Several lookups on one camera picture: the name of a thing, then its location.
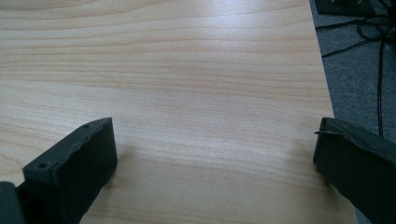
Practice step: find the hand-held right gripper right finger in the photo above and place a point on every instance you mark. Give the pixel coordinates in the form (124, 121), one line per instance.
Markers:
(358, 168)

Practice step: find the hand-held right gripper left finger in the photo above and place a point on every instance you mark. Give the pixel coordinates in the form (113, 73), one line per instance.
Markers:
(77, 165)

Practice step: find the black metal stand base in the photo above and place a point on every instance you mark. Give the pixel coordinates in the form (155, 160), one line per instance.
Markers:
(342, 7)

